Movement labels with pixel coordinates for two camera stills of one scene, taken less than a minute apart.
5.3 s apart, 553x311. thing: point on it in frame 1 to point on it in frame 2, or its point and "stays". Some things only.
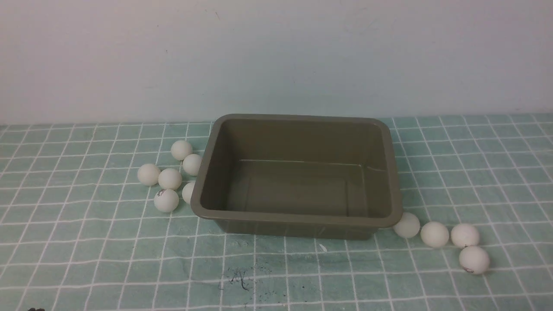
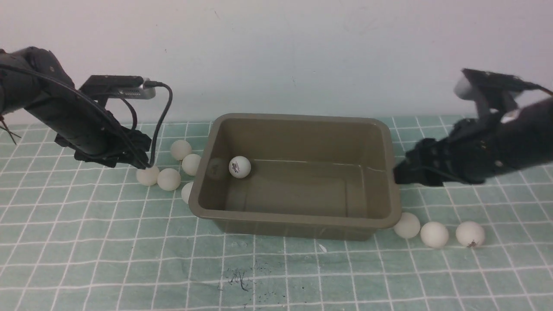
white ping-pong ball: x=434 y=234 stays
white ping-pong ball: x=408 y=226 stays
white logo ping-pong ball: x=166 y=200 to x=239 y=166
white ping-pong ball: x=192 y=164 stays
